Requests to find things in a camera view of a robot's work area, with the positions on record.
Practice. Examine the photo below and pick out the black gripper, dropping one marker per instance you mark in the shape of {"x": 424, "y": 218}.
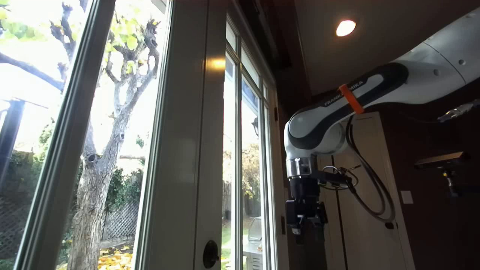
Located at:
{"x": 303, "y": 204}

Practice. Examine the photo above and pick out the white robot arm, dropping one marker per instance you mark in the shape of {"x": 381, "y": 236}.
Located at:
{"x": 435, "y": 68}

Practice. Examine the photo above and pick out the bare tree outside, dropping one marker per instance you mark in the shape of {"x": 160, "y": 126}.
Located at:
{"x": 114, "y": 63}

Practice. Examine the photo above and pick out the recessed ceiling light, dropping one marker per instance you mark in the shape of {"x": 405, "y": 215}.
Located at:
{"x": 345, "y": 27}

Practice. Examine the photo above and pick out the white French door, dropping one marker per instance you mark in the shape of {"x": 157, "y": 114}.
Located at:
{"x": 211, "y": 153}

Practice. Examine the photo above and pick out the round black deadbolt lock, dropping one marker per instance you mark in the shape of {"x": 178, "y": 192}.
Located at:
{"x": 210, "y": 254}

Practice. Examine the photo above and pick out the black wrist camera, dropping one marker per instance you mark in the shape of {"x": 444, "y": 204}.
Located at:
{"x": 334, "y": 180}

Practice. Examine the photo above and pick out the white wall light switch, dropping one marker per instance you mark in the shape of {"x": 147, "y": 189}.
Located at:
{"x": 406, "y": 197}

